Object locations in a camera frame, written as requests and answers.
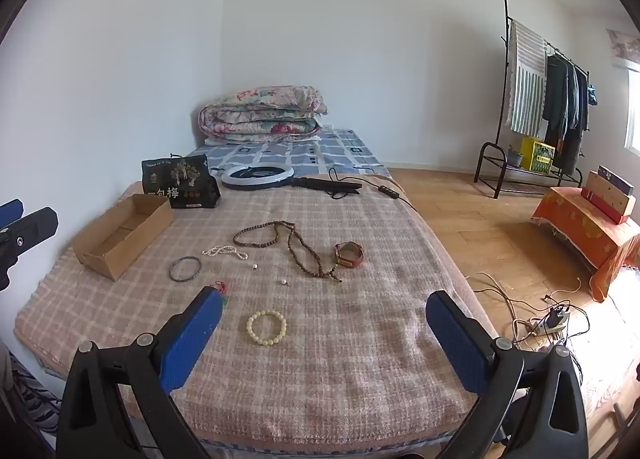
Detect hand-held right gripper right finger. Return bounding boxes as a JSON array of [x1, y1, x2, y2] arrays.
[[425, 290, 591, 459]]

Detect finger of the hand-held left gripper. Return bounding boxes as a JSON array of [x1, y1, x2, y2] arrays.
[[0, 198, 24, 230], [0, 207, 59, 290]]

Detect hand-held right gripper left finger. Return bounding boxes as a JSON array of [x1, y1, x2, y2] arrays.
[[55, 285, 224, 459]]

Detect white pearl bracelet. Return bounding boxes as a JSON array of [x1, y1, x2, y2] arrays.
[[202, 245, 249, 261]]

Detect red strap wristwatch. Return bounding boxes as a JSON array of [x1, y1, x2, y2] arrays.
[[333, 241, 364, 269]]

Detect dark thin bangle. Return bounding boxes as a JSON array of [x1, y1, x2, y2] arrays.
[[168, 255, 202, 283]]

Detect white power strip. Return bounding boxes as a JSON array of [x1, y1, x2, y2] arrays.
[[515, 306, 571, 340]]

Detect black snack bag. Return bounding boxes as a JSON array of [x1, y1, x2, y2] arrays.
[[141, 154, 221, 210]]

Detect orange cloth covered table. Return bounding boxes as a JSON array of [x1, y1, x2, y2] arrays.
[[531, 186, 640, 302]]

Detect dark striped cloth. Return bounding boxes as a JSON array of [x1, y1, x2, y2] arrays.
[[0, 339, 63, 459]]

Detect black metal clothes rack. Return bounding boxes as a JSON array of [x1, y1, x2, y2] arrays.
[[474, 0, 591, 200]]

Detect red flat box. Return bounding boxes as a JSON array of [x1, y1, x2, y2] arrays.
[[580, 189, 631, 225]]

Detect yellow crate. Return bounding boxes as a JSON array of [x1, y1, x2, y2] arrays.
[[520, 136, 557, 173]]

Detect tan cardboard box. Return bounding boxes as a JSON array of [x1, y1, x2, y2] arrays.
[[585, 170, 636, 217]]

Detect blue patterned bed sheet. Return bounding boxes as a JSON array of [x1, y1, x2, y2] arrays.
[[197, 128, 393, 180]]

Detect dark purple box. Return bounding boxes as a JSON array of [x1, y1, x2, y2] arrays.
[[597, 165, 636, 200]]

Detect folded floral quilt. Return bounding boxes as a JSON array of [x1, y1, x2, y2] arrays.
[[198, 86, 329, 145]]

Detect dark hanging clothes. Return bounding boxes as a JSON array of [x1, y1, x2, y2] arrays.
[[541, 53, 591, 175]]

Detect striped hanging towel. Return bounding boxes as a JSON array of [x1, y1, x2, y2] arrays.
[[506, 20, 549, 139]]

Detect window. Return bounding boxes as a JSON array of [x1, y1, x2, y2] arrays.
[[622, 59, 640, 160]]

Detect cream bead bracelet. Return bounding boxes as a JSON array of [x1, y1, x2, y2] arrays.
[[246, 309, 288, 347]]

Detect tangled floor cables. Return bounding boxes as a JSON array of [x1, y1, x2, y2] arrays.
[[470, 271, 596, 355]]

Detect brown wooden bead necklace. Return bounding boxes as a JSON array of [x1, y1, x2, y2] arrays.
[[232, 220, 344, 283]]

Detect black cable with inline controller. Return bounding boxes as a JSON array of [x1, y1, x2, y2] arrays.
[[327, 166, 418, 212]]

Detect ring light with black handle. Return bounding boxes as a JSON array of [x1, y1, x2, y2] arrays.
[[220, 164, 363, 195]]

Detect floral wall hanging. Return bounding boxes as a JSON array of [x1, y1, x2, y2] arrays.
[[606, 28, 640, 72]]

